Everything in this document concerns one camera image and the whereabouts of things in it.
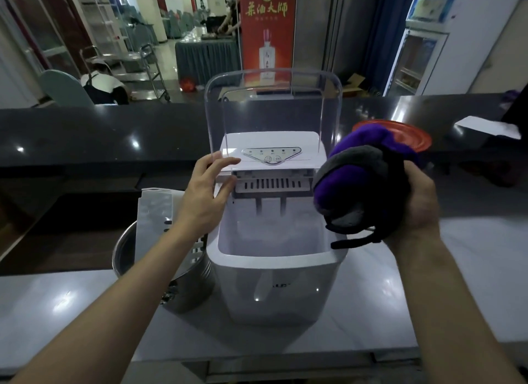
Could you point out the person's right hand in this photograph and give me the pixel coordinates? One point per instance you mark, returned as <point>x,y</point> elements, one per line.
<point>420,214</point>

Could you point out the person's left hand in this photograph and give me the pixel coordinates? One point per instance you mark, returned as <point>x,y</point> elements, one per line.
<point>200,202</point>

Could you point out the person's left thumb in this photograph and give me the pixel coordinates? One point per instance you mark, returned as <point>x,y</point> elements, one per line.
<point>227,187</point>

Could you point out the clear plastic ice maker lid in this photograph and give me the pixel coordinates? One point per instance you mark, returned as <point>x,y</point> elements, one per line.
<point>272,103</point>

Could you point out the purple and grey cloth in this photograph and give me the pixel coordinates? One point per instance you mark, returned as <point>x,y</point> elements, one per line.
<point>350,181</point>

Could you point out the person's right forearm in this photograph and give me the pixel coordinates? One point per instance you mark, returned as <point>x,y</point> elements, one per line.
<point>445,313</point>

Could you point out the person's left forearm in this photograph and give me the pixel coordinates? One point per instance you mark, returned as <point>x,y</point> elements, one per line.
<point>119,309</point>

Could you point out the white plastic ice basket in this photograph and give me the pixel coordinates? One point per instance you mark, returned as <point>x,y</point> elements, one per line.
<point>154,214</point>

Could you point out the stainless steel bucket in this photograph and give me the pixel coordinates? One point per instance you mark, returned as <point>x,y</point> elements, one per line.
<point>194,284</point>

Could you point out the white ice maker machine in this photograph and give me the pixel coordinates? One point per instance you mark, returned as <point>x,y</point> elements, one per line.
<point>276,280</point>

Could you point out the small red object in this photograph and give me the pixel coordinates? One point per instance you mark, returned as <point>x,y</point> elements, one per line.
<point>188,84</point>

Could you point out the table with grey skirt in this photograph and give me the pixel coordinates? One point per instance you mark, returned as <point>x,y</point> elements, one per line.
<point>206,60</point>

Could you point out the steel trolley cart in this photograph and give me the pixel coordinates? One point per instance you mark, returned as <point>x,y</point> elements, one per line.
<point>144,62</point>

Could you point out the brown cardboard box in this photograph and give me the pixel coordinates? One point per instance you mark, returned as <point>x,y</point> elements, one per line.
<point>352,86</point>

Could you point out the red standing banner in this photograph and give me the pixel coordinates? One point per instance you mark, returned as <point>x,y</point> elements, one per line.
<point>267,29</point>

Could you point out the teal chair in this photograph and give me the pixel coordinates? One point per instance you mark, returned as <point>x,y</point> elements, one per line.
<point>66,88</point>

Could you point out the red round plate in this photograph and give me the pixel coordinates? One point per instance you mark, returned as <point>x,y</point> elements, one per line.
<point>414,138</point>

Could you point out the white shelf unit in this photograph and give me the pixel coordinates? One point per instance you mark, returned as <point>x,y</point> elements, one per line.
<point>97,16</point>

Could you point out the blue curtain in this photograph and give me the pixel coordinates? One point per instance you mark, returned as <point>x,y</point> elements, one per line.
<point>387,33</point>

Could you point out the white glass-door display fridge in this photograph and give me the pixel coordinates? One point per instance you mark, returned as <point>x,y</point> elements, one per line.
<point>425,45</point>

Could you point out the white paper sheet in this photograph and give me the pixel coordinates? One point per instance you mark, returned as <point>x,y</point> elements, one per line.
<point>489,127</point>

